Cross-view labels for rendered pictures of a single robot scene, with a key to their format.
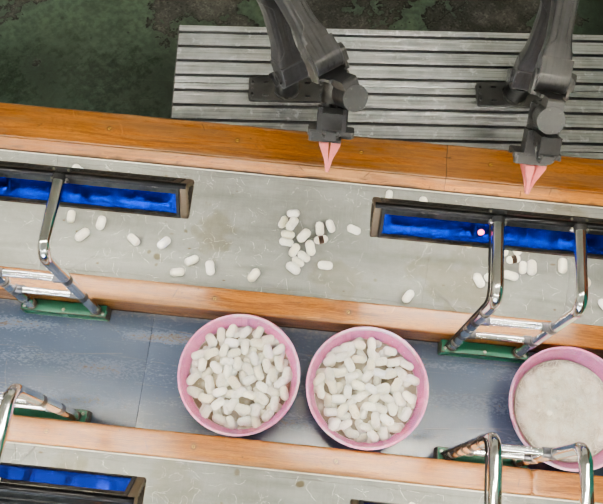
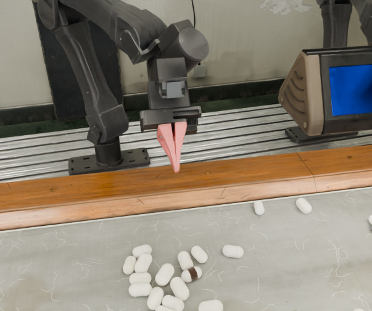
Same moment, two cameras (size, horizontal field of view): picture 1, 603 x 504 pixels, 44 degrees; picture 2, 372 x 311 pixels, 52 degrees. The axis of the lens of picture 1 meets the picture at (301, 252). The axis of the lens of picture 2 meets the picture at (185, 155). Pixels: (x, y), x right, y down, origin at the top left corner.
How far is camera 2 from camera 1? 117 cm
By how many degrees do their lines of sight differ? 37
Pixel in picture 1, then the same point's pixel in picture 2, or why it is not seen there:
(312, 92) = (136, 157)
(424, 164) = (282, 170)
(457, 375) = not seen: outside the picture
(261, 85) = (82, 161)
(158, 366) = not seen: outside the picture
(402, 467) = not seen: outside the picture
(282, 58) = (97, 100)
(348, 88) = (182, 29)
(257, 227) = (91, 282)
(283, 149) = (114, 186)
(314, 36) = (126, 10)
